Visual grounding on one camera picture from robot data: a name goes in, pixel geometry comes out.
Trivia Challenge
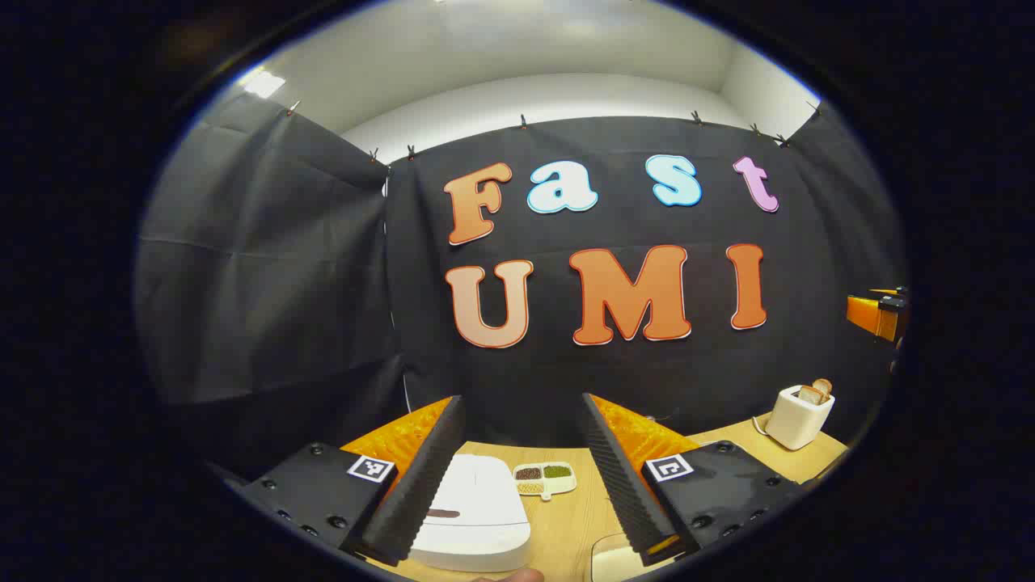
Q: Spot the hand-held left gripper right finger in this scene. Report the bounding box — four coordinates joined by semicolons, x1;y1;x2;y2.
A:
581;392;816;568

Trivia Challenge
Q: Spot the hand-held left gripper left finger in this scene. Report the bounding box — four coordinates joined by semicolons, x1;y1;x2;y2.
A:
234;394;468;568

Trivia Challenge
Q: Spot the white rice cooker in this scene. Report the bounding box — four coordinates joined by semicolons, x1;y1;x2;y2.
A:
408;454;532;573

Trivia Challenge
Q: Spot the white sectioned grain dish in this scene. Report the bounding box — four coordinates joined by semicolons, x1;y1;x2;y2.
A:
513;462;577;501

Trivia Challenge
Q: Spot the white toaster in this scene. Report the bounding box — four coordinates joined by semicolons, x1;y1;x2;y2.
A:
764;385;835;451

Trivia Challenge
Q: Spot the ceiling light panel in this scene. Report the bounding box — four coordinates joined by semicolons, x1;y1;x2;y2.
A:
239;69;285;99

